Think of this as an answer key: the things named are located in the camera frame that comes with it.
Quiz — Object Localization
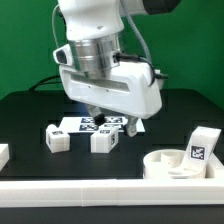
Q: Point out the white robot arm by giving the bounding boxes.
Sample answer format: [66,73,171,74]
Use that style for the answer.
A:
[53,0,181,136]

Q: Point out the black cables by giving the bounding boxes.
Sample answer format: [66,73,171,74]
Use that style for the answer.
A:
[28,73,63,92]

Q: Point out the white U-shaped fence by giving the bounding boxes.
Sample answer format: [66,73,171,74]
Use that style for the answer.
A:
[0,143,224,209]

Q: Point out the white marker sheet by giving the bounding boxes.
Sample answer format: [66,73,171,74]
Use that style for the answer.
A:
[58,115,146,134]

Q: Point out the white cable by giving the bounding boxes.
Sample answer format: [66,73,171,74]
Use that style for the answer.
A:
[51,4,63,49]

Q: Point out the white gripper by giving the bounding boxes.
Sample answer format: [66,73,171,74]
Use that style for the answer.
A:
[59,62,162,137]

